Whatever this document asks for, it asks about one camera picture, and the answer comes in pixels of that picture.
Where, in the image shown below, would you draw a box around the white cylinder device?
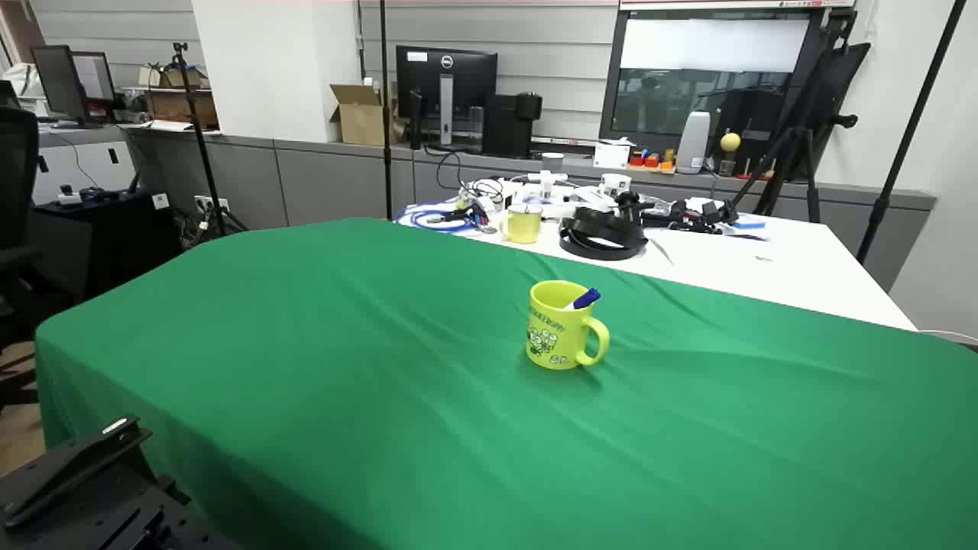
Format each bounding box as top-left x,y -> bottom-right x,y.
675,106 -> 714,173

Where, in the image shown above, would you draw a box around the thin black tripod stand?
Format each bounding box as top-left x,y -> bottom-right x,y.
166,38 -> 248,241

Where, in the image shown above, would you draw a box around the black camera tripod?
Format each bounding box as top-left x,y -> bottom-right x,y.
727,10 -> 875,224

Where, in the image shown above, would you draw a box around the slanted black pole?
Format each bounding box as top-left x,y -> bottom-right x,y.
853,0 -> 973,267

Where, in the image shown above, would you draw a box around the blue cable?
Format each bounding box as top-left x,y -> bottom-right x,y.
409,202 -> 491,238

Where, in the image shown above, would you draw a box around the black headset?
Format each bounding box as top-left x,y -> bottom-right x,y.
668,193 -> 741,236

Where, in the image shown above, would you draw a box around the black round coiled device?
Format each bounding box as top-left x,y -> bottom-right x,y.
557,202 -> 652,264

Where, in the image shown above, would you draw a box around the dark desk monitor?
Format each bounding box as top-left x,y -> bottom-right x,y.
27,44 -> 88,122

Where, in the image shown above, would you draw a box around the black computer monitor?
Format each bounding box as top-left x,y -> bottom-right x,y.
395,44 -> 501,151

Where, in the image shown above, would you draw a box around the small light desk monitor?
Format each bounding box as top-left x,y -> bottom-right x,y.
72,50 -> 121,104

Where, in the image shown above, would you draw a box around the black speaker box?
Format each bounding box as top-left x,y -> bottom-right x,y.
481,87 -> 544,161

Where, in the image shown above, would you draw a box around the green table cloth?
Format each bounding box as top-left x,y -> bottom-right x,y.
34,215 -> 978,550

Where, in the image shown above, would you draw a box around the white table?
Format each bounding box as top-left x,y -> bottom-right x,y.
393,177 -> 919,332

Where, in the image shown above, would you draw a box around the open cardboard box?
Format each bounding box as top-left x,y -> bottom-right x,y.
326,83 -> 395,151

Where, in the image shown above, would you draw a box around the yellow cartoon mug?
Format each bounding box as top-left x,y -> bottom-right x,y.
523,278 -> 616,376

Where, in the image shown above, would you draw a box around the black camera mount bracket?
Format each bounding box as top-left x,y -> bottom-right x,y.
0,412 -> 242,550

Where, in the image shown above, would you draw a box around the white cabinet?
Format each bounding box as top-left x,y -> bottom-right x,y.
27,129 -> 142,208

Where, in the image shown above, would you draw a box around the upright black pole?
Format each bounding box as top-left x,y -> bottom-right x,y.
377,0 -> 398,224

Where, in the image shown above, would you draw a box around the translucent yellow cup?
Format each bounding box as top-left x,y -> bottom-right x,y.
501,202 -> 544,248

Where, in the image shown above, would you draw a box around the black office chair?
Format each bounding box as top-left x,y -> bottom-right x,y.
0,93 -> 44,349

